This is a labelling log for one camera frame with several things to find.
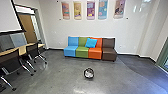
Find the brown wooden door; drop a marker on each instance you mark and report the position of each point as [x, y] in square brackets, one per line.
[27, 28]

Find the green framed glass door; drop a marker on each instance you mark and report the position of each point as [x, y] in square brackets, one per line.
[163, 56]

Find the blue cushion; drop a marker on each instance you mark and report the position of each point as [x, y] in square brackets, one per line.
[90, 43]

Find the orange sofa seat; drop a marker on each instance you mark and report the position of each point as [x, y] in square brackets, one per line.
[95, 53]

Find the blue sofa seat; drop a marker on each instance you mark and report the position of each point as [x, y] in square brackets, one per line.
[70, 50]

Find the brown sofa seat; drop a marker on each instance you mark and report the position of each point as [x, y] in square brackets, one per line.
[109, 53]

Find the long wooden table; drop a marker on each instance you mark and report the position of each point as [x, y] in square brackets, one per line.
[21, 49]

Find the yellow framed wall poster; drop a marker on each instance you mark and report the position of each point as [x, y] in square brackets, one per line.
[77, 10]

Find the orange framed wall poster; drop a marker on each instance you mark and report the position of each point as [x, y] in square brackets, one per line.
[65, 10]

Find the light blue wall poster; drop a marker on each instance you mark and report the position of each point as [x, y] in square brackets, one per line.
[102, 9]

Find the pink framed wall poster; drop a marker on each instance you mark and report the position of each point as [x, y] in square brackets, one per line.
[119, 8]

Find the grey glass wall panel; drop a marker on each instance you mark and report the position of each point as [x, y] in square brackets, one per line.
[13, 40]

